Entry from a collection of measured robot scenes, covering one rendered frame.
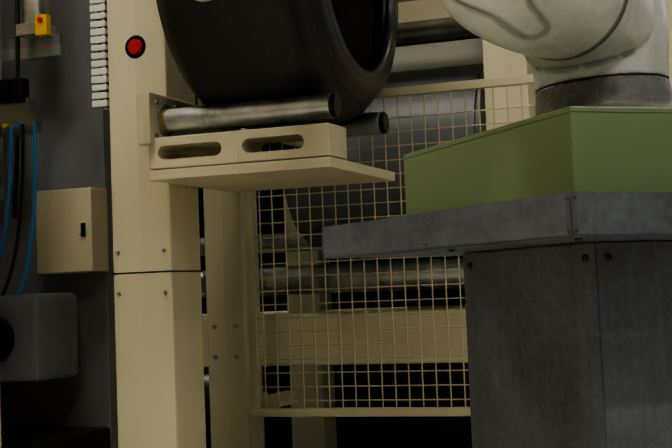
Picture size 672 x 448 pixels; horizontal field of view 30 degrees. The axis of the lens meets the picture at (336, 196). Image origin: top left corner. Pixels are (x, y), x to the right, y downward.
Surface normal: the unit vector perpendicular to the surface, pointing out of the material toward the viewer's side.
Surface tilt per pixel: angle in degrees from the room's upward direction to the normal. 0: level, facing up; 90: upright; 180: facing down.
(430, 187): 90
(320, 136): 90
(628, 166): 90
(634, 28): 118
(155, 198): 90
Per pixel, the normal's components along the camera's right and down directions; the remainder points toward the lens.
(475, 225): -0.89, 0.00
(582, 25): 0.54, 0.74
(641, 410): 0.45, -0.08
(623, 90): 0.04, -0.19
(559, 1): 0.46, 0.64
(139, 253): -0.35, -0.06
